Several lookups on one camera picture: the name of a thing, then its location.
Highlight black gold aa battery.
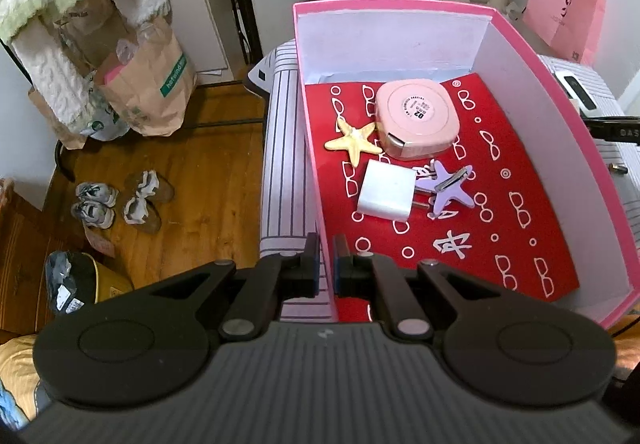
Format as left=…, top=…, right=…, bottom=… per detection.
left=608, top=163, right=629, bottom=175

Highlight white mobile wifi router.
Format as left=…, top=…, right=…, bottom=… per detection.
left=553, top=70, right=624, bottom=119

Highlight white usb wall charger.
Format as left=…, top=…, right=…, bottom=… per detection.
left=357, top=160, right=430, bottom=222

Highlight purple starfish hair clip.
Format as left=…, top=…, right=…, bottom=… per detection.
left=416, top=160, right=475, bottom=217

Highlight yellow starfish hair clip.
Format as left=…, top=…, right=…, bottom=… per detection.
left=324, top=117, right=382, bottom=169

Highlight pink round tape measure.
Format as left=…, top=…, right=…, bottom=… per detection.
left=375, top=78, right=460, bottom=161

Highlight pink cardboard storage box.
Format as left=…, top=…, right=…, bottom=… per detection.
left=293, top=0, right=639, bottom=327

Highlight striped white tablecloth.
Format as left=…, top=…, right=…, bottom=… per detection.
left=244, top=38, right=339, bottom=325

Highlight pink paper shopping bag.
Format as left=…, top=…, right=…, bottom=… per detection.
left=524, top=0, right=606, bottom=66

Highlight pair of brown slippers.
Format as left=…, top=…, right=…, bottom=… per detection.
left=122, top=170, right=175, bottom=235

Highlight red patterned paper liner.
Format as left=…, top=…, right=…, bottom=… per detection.
left=304, top=73, right=579, bottom=302

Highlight pair of grey sneakers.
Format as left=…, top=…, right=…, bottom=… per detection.
left=70, top=183, right=119, bottom=230

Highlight brown paper shopping bag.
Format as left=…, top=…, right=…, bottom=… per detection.
left=94, top=17, right=196, bottom=136

